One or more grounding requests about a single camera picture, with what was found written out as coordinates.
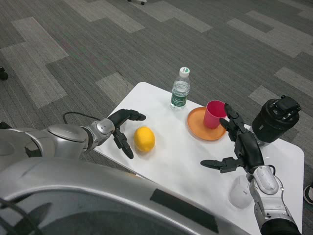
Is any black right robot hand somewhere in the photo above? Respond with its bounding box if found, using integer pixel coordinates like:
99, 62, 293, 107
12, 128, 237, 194
200, 102, 265, 174

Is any person's black white shoe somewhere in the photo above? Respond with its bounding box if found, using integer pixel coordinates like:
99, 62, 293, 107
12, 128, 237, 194
303, 185, 313, 204

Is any orange round plate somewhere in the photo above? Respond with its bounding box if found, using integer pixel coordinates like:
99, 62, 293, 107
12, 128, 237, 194
187, 106, 227, 141

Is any pink plastic cup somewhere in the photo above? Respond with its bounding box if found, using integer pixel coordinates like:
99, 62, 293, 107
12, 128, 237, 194
203, 100, 228, 130

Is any silver robot chest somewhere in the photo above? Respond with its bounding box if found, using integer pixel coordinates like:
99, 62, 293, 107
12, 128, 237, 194
0, 156, 255, 235

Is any white computer mouse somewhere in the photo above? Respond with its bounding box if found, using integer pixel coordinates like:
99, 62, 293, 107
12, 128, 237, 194
228, 175, 254, 209

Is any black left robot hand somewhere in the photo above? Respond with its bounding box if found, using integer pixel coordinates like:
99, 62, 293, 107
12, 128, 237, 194
107, 109, 147, 160

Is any yellow lemon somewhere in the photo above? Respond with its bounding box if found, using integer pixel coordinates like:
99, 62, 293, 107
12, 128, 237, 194
134, 126, 156, 152

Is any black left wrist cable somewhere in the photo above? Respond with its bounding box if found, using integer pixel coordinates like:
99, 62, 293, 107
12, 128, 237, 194
63, 111, 102, 124

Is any clear plastic water bottle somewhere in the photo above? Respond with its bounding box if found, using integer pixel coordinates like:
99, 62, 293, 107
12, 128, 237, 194
170, 67, 191, 110

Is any black cylindrical thermos jar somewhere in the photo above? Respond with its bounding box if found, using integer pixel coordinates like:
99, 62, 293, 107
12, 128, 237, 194
251, 94, 302, 147

